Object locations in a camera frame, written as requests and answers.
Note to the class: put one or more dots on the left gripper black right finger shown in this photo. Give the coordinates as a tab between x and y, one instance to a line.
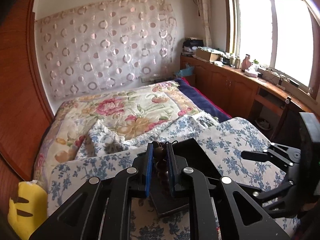
178	171

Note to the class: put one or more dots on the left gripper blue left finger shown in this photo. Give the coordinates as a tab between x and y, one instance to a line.
141	181

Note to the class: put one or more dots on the black square storage box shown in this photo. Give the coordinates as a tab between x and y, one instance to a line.
165	166

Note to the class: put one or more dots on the pink floral bed quilt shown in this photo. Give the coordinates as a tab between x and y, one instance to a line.
127	113

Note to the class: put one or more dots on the blue floral white blanket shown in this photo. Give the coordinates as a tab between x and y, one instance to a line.
103	154

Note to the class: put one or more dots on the dark blue bed sheet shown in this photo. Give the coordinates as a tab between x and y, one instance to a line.
201	101

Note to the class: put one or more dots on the teal cloth beside bed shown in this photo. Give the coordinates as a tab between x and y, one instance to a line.
187	71

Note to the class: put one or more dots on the wooden side cabinet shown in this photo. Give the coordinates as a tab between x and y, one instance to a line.
242	96

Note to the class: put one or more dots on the cardboard box on cabinet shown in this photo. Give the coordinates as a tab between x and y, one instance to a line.
207	56

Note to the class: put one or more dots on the circle patterned sheer curtain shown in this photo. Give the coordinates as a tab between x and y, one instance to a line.
105	45

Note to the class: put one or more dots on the yellow plush toy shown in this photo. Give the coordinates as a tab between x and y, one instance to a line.
27	208

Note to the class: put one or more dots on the beige patterned window drape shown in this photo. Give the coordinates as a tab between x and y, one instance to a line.
205	14

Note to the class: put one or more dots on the window with wooden frame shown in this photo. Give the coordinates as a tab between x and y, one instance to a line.
282	35

